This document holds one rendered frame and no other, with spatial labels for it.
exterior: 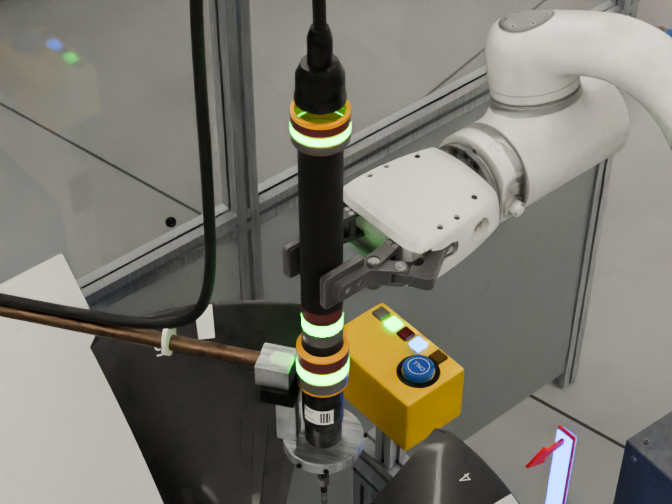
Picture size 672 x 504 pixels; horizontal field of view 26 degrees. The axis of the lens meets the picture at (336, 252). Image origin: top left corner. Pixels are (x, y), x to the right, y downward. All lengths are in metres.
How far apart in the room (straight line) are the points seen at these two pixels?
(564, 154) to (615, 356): 2.18
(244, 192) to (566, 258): 1.00
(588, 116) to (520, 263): 1.61
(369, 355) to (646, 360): 1.60
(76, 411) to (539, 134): 0.64
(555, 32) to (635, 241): 2.51
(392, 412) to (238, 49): 0.54
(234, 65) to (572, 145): 0.86
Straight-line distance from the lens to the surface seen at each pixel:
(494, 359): 2.99
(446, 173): 1.18
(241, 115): 2.07
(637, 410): 3.28
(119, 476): 1.62
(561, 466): 1.68
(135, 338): 1.25
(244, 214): 2.17
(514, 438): 3.19
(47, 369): 1.59
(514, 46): 1.19
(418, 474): 1.59
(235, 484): 1.41
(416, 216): 1.14
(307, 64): 1.00
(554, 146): 1.22
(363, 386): 1.87
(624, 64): 1.17
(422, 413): 1.84
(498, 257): 2.77
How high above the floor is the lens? 2.43
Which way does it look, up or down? 43 degrees down
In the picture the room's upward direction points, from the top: straight up
